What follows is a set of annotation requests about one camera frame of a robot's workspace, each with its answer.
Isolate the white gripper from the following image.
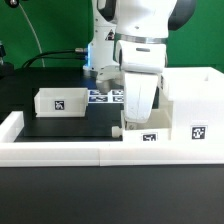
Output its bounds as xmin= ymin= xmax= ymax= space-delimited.
xmin=115 ymin=40 xmax=166 ymax=130

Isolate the white front drawer tray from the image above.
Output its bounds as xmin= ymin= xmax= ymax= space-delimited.
xmin=112 ymin=109 xmax=171 ymax=143

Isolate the white drawer tray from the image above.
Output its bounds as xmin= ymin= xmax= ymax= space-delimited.
xmin=112 ymin=109 xmax=171 ymax=143
xmin=34 ymin=88 xmax=88 ymax=117

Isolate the white drawer cabinet box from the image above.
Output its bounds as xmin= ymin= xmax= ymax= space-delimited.
xmin=159 ymin=67 xmax=224 ymax=143

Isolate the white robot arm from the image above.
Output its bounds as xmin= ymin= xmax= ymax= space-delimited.
xmin=83 ymin=0 xmax=197 ymax=130

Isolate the white rear drawer tray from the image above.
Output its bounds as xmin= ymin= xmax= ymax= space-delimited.
xmin=34 ymin=88 xmax=88 ymax=117

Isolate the white fiducial marker sheet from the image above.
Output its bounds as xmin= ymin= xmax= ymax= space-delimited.
xmin=88 ymin=89 xmax=124 ymax=104

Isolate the black cable bundle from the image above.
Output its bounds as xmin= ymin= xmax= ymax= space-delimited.
xmin=21 ymin=47 xmax=89 ymax=69

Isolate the white U-shaped border frame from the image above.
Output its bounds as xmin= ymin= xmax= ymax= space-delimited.
xmin=0 ymin=111 xmax=224 ymax=167

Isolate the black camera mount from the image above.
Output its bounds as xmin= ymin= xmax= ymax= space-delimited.
xmin=0 ymin=41 xmax=14 ymax=78

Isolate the white thin cable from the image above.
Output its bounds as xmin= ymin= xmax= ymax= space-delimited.
xmin=17 ymin=2 xmax=46 ymax=68

